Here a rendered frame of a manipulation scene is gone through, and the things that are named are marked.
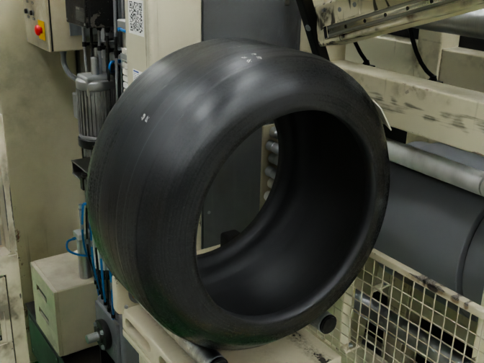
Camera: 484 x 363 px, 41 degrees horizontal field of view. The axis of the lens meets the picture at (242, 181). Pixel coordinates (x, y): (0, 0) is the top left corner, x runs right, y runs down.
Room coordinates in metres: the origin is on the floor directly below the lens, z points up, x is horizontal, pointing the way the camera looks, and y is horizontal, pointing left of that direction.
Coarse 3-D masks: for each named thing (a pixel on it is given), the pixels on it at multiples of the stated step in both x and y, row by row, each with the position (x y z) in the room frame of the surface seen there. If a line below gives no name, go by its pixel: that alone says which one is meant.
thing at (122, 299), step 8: (208, 248) 1.44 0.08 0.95; (112, 280) 1.30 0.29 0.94; (112, 288) 1.30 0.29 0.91; (120, 288) 1.29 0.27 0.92; (120, 296) 1.29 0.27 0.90; (128, 296) 1.30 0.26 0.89; (120, 304) 1.29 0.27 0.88; (128, 304) 1.30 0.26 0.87; (136, 304) 1.31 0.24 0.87; (120, 312) 1.29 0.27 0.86
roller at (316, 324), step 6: (318, 318) 1.20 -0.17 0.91; (324, 318) 1.19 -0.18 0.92; (330, 318) 1.19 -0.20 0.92; (312, 324) 1.21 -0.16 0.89; (318, 324) 1.19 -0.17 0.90; (324, 324) 1.18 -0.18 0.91; (330, 324) 1.19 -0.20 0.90; (318, 330) 1.19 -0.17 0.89; (324, 330) 1.18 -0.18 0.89; (330, 330) 1.19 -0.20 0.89
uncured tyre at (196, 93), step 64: (192, 64) 1.14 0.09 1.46; (256, 64) 1.09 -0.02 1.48; (320, 64) 1.16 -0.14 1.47; (128, 128) 1.08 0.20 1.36; (192, 128) 1.00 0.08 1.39; (256, 128) 1.04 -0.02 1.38; (320, 128) 1.44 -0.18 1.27; (128, 192) 0.99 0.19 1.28; (192, 192) 0.97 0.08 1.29; (320, 192) 1.43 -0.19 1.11; (384, 192) 1.23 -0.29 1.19; (128, 256) 0.98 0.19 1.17; (192, 256) 0.97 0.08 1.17; (256, 256) 1.38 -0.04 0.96; (320, 256) 1.32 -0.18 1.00; (192, 320) 0.98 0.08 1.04; (256, 320) 1.06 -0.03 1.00
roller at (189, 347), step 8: (176, 336) 1.13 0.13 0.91; (184, 344) 1.10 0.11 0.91; (192, 344) 1.09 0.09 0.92; (192, 352) 1.07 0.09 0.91; (200, 352) 1.06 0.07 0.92; (208, 352) 1.05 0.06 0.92; (216, 352) 1.06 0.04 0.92; (200, 360) 1.05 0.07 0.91; (208, 360) 1.04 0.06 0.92; (216, 360) 1.03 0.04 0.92; (224, 360) 1.04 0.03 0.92
